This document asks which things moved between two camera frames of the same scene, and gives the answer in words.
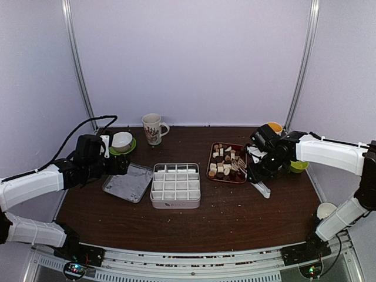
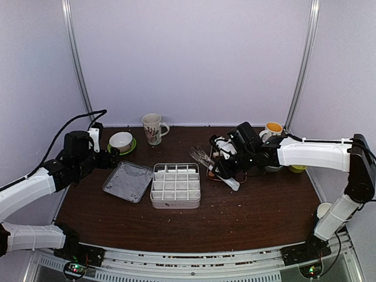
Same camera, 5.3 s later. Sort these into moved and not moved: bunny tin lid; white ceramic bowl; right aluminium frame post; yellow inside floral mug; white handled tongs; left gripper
Moved: left gripper; white handled tongs
Not moved: bunny tin lid; right aluminium frame post; white ceramic bowl; yellow inside floral mug
